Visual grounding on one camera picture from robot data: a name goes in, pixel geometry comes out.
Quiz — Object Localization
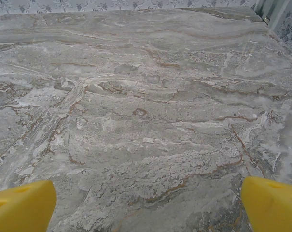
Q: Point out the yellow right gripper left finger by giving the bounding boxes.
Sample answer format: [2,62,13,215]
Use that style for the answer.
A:
[0,180,57,232]

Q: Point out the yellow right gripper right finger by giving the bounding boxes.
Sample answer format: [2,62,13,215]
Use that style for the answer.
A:
[240,176,292,232]

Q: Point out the aluminium frame post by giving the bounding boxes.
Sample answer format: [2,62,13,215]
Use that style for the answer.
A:
[253,0,290,25]

